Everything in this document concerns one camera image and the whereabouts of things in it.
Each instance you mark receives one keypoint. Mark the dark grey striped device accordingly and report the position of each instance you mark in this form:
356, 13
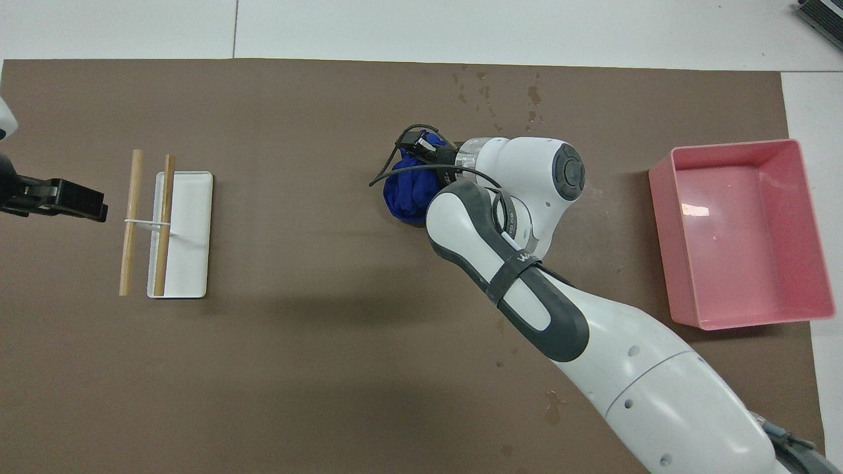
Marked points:
823, 16

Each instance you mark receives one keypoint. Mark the pink plastic bin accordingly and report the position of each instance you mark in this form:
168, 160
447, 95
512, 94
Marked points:
744, 250

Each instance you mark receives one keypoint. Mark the brown table mat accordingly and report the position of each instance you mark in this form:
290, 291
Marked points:
329, 368

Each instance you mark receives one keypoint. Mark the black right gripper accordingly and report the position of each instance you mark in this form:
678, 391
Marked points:
449, 168

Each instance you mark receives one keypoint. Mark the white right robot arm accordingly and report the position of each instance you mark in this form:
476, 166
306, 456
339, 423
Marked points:
632, 368

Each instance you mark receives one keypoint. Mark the blue towel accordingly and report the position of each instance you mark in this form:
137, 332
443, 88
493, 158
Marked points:
405, 194

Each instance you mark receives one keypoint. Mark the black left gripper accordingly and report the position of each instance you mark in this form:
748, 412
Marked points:
23, 196

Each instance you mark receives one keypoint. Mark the white rack with wooden rods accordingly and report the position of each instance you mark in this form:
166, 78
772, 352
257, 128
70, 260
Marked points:
188, 250

